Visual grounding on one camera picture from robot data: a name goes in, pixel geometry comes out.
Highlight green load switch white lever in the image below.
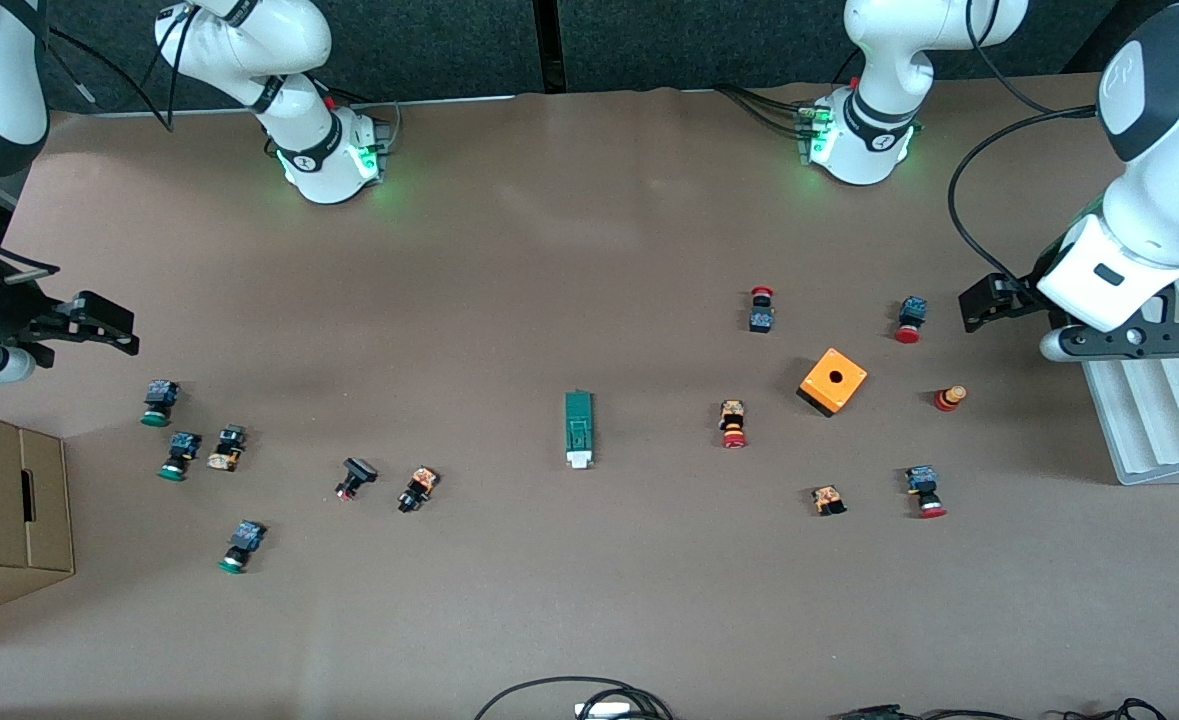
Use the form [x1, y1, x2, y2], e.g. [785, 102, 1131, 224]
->
[563, 389, 597, 471]

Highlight green push button blue block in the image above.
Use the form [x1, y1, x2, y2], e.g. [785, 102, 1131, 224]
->
[217, 520, 268, 575]
[157, 431, 202, 482]
[140, 379, 181, 428]

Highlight yellow black contact block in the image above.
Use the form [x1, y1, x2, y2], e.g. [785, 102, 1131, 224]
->
[206, 424, 247, 473]

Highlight white ridged foam tray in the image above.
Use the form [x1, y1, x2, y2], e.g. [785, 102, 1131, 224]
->
[1081, 255, 1179, 487]

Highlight brown cardboard box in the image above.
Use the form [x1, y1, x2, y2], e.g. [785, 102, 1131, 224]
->
[0, 404, 76, 626]

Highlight black square button red base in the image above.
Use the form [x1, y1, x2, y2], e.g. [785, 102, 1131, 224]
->
[334, 457, 380, 502]

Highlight black push button orange block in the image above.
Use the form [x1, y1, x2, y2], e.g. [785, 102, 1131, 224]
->
[397, 466, 441, 515]

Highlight brown paper table cover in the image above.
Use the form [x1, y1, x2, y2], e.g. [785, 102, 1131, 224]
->
[0, 55, 1179, 720]

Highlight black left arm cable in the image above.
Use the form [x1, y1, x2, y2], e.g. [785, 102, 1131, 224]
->
[947, 0, 1100, 296]

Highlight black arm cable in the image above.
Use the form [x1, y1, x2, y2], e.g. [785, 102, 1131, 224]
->
[947, 0, 1100, 296]
[47, 5, 200, 133]

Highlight orange button enclosure box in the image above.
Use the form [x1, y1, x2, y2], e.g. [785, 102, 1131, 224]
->
[796, 347, 869, 419]

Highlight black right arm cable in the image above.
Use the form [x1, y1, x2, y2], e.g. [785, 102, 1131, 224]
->
[47, 5, 200, 133]

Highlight black base cable bundle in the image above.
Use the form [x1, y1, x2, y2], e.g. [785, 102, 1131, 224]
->
[717, 84, 812, 141]

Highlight black thick cable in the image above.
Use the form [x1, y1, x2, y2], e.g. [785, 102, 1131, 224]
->
[829, 704, 1010, 720]

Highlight black thin cable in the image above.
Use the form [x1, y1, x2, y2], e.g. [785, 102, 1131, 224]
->
[1064, 698, 1170, 720]

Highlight black vertical post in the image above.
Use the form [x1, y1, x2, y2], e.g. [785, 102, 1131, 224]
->
[532, 0, 566, 95]

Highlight black looped cable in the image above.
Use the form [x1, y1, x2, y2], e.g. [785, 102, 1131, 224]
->
[474, 677, 675, 720]

